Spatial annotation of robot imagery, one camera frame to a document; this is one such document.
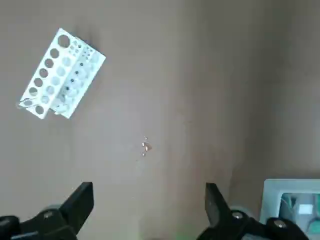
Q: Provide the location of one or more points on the small white square sticker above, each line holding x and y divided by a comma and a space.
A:
304, 208

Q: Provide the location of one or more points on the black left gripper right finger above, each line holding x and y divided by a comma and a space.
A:
220, 217

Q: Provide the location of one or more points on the green cloth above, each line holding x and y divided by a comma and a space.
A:
287, 201

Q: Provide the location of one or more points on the translucent plastic box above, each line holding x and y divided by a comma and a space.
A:
270, 197

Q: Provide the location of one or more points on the white test tube rack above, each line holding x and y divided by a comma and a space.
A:
57, 75

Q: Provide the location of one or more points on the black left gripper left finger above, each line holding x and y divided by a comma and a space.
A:
65, 215

